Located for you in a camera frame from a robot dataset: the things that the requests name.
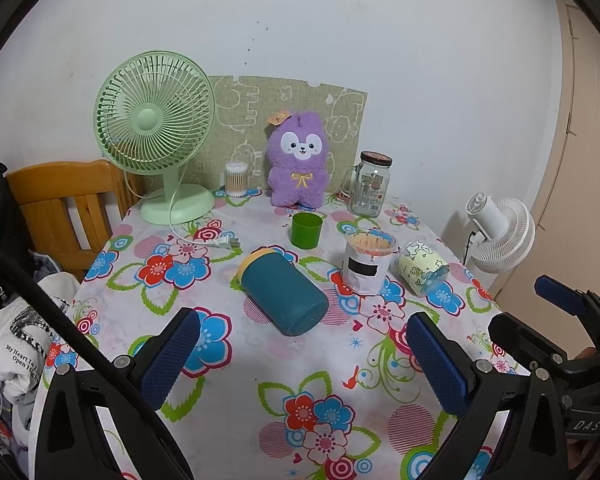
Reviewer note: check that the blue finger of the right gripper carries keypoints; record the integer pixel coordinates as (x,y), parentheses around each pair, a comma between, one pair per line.
(562,296)

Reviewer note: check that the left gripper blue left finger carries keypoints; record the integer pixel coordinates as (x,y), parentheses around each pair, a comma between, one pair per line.
(155,366)

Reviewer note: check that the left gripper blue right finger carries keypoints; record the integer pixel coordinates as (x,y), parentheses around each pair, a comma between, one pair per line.
(453,376)

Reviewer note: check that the white plastic cup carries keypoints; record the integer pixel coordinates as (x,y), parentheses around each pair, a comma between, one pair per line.
(366,260)

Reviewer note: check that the small green plastic cup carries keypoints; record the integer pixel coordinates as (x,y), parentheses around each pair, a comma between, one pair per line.
(306,230)

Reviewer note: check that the wooden door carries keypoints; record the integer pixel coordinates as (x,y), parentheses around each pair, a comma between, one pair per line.
(567,207)

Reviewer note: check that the white standing fan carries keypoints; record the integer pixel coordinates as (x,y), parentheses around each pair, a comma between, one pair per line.
(508,230)

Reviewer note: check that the floral tablecloth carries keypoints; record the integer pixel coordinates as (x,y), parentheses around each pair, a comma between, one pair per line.
(346,400)

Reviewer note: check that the teal tumbler with yellow lid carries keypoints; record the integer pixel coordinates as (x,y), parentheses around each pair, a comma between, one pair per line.
(285,296)

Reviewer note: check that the glass mason jar mug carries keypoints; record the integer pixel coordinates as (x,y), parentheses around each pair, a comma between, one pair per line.
(364,185)

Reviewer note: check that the wooden chair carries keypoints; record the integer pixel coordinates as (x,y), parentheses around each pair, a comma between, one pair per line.
(63,204)

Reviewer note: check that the cotton swab container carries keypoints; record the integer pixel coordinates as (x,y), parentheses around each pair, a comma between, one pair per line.
(236,178)

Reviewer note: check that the purple plush toy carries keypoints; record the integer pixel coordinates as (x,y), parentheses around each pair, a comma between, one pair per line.
(297,154)

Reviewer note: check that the green desk fan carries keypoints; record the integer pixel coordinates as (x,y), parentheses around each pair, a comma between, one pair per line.
(152,116)

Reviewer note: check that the green patterned foam mat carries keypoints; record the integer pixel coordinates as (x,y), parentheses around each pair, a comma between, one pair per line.
(249,108)

